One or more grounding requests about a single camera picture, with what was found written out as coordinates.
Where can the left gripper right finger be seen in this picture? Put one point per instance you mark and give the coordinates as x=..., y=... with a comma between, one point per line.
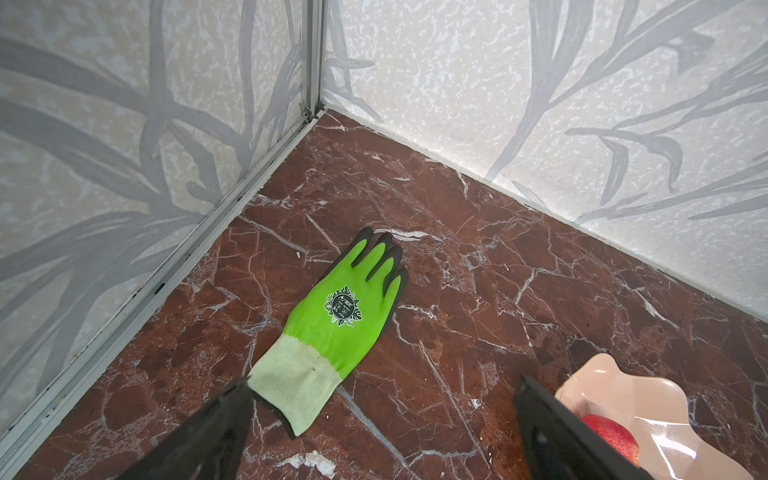
x=558, y=445

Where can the pink scalloped fruit bowl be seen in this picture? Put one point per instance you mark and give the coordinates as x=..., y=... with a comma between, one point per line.
x=655, y=411

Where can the red fake apple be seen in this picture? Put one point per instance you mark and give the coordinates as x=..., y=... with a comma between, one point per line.
x=617, y=436

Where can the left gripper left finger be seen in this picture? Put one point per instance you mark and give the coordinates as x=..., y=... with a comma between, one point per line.
x=208, y=445

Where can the green black work glove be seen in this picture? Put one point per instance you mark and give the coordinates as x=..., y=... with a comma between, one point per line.
x=331, y=330

